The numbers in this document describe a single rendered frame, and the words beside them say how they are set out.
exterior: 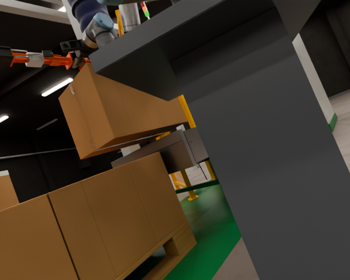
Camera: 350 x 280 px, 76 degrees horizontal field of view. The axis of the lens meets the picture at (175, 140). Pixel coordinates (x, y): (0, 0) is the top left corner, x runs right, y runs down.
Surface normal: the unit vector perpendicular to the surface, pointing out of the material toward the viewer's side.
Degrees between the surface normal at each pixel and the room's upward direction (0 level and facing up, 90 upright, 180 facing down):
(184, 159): 90
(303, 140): 90
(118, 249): 90
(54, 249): 90
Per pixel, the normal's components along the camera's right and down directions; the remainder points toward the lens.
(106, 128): -0.62, 0.19
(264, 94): -0.25, 0.06
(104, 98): 0.69, -0.32
